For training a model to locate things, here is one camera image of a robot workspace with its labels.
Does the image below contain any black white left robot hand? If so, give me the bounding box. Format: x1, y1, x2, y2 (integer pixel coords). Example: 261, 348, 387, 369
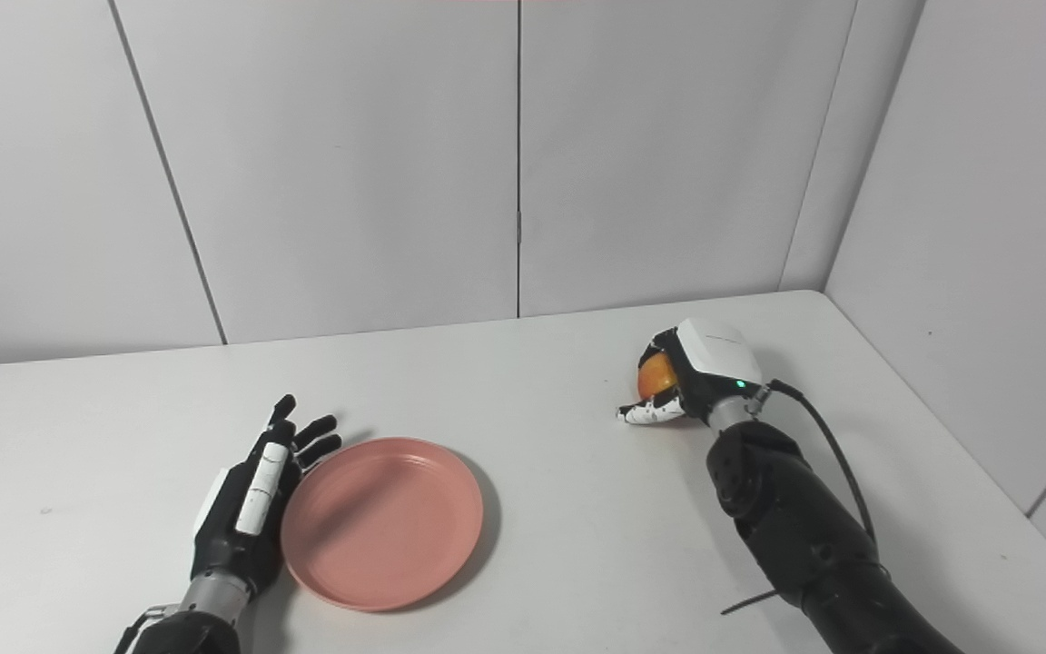
191, 394, 343, 600

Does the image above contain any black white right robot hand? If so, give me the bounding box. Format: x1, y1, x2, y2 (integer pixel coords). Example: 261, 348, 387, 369
617, 318, 765, 426

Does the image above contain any pink round plate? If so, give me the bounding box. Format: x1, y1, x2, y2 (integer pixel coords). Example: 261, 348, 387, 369
281, 437, 485, 612

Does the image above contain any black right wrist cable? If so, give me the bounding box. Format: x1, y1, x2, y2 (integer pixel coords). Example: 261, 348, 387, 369
721, 380, 878, 617

